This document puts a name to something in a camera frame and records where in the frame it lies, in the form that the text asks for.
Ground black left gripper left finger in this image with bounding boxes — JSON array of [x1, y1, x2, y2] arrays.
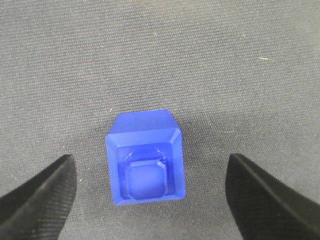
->
[[0, 154, 77, 240]]

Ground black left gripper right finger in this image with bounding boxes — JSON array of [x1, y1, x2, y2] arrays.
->
[[225, 153, 320, 240]]

